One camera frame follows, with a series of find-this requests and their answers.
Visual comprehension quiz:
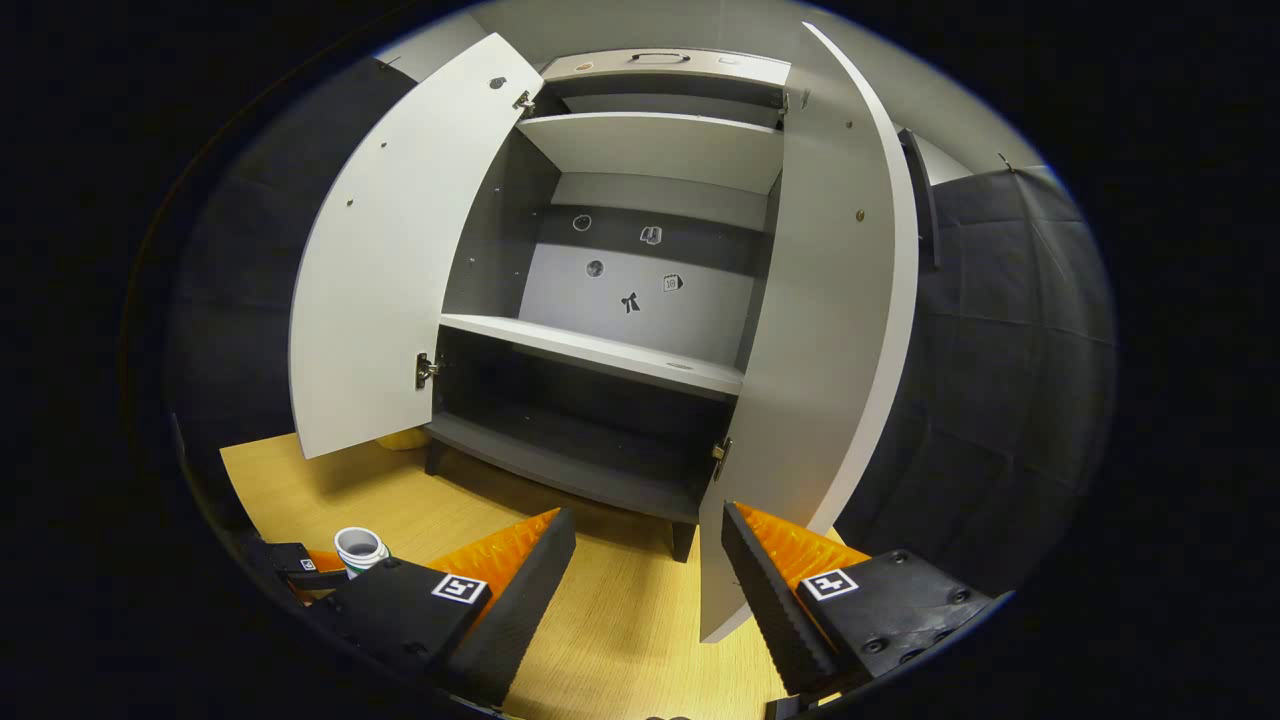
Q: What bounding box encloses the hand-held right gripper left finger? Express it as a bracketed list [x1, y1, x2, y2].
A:
[300, 508, 578, 709]

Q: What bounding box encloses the light grey cabinet door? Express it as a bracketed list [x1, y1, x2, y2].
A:
[288, 32, 546, 461]
[698, 22, 921, 644]

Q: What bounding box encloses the grey cabinet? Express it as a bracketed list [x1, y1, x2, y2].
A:
[425, 48, 796, 563]

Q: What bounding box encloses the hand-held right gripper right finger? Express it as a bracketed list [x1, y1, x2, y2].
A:
[722, 502, 1011, 704]

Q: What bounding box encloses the white cabinet shelf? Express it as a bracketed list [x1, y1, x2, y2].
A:
[440, 313, 746, 399]
[517, 110, 786, 196]

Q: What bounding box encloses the white cabinet drawer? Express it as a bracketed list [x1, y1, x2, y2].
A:
[540, 48, 793, 86]

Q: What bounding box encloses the white bottle green label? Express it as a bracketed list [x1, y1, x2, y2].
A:
[334, 526, 391, 581]

